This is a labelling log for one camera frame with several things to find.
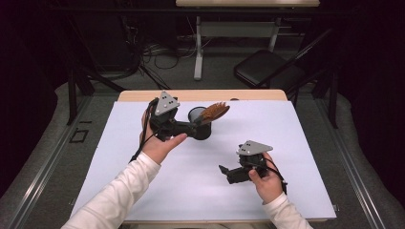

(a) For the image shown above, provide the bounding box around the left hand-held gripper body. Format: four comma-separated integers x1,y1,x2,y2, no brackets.
149,91,197,142

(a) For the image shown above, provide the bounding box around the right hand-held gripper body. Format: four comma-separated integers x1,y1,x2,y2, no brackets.
226,139,274,185

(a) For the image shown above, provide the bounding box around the black mesh pen cup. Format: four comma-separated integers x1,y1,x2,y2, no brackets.
187,106,213,141

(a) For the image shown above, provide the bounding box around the brown wooden scoop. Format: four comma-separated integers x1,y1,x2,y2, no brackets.
194,101,231,127

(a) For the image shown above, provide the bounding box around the person's left hand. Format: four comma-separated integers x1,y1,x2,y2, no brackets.
139,108,189,165

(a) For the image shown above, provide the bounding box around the person's right hand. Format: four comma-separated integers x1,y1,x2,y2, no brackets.
247,152,285,205

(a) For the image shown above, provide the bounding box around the white table sheet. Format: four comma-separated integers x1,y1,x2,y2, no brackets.
69,100,338,223

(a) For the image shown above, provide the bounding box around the light wooden table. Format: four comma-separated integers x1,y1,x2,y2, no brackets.
75,89,329,227

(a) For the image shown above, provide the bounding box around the black folding chair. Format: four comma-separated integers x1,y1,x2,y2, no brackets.
233,28,333,91

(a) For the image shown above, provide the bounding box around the black metal stand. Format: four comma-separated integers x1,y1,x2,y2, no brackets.
66,61,128,127
286,28,339,130

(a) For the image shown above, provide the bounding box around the white-legged desk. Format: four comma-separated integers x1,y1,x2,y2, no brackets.
175,0,321,81

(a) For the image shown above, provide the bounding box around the left hand-held gripper cable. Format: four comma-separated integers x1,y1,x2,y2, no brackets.
128,97,160,164

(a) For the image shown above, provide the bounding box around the hand-held gripper cable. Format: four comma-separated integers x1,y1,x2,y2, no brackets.
128,97,160,164
249,156,288,196

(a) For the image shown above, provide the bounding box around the right hand-held gripper cable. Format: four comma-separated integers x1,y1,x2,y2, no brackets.
249,156,288,196

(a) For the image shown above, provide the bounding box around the bundle of floor cables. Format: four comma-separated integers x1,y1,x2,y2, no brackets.
118,15,200,91

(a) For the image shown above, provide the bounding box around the metal floor rail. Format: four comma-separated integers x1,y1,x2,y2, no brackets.
6,94,94,229
314,97,387,229

